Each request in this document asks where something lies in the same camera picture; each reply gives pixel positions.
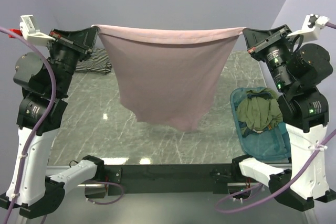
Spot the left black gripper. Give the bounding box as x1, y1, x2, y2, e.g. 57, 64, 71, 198
46, 25, 99, 95

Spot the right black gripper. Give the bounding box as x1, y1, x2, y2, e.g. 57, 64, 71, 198
241, 23, 295, 90

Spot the pink tank top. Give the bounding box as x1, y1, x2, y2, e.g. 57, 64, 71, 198
98, 25, 243, 131

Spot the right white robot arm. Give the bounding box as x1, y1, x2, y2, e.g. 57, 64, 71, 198
230, 25, 335, 211

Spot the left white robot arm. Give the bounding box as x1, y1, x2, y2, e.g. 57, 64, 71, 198
1, 26, 105, 223

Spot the striped folded tank top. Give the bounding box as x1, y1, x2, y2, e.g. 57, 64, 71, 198
76, 48, 112, 74

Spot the green tank top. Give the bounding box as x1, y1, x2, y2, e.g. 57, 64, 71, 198
236, 88, 283, 137

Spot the teal plastic bin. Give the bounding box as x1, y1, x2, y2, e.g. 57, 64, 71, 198
230, 87, 291, 161

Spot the black base beam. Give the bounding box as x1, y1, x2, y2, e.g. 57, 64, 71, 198
83, 163, 253, 198

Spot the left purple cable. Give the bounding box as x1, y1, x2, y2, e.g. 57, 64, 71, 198
0, 26, 125, 224

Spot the purple cable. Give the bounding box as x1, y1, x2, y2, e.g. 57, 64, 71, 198
215, 22, 336, 214
0, 26, 125, 224

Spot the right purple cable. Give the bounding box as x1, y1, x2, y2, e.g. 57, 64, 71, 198
215, 22, 336, 214

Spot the aluminium rail frame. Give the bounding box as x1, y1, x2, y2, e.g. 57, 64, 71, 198
15, 159, 106, 223

